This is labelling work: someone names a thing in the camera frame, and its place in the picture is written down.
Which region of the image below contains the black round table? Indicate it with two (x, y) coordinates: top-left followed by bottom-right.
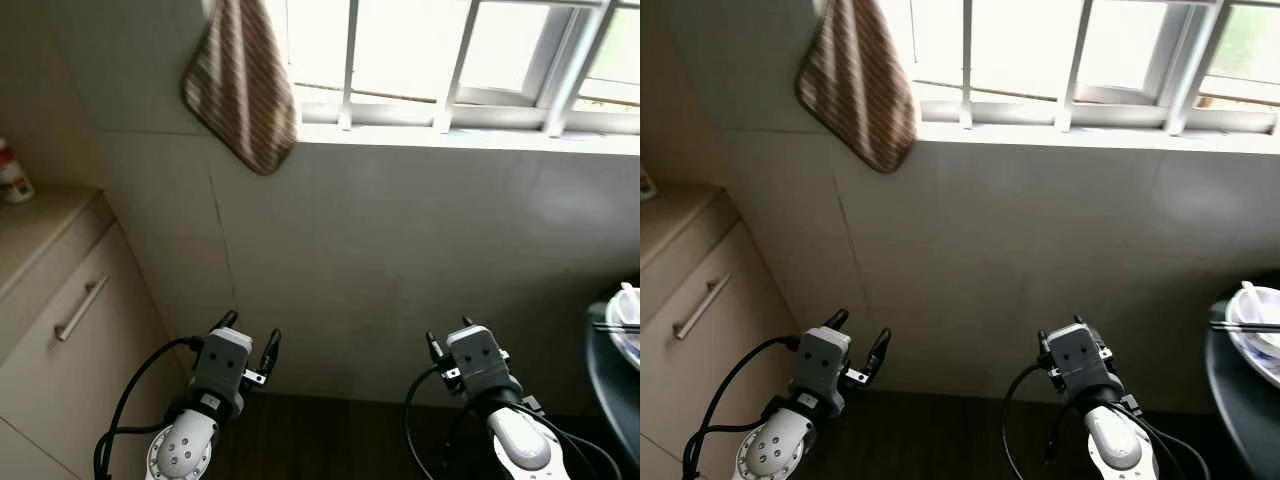
(583, 285), (641, 467)
(1205, 283), (1280, 480)

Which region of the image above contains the white ceramic spoon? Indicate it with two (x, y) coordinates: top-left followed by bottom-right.
(1238, 280), (1277, 337)
(612, 282), (641, 326)

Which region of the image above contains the white plate with blue print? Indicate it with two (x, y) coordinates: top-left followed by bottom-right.
(1225, 283), (1280, 391)
(603, 283), (641, 372)

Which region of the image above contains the brown striped hanging cloth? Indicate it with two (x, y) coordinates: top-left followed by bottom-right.
(796, 0), (919, 175)
(182, 0), (301, 177)

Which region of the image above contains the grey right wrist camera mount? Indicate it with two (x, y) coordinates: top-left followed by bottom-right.
(445, 325), (521, 397)
(1045, 322), (1121, 397)

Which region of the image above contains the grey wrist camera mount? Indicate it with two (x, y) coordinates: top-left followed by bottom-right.
(190, 328), (253, 397)
(797, 327), (854, 397)
(445, 325), (521, 397)
(1045, 322), (1121, 397)

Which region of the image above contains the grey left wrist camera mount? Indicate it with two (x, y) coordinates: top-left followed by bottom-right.
(797, 327), (854, 397)
(190, 328), (253, 397)

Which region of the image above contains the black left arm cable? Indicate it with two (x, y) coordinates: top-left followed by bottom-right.
(683, 335), (806, 480)
(93, 337), (206, 480)

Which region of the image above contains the silver cabinet bar handle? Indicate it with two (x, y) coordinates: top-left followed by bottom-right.
(672, 274), (732, 341)
(55, 274), (111, 342)

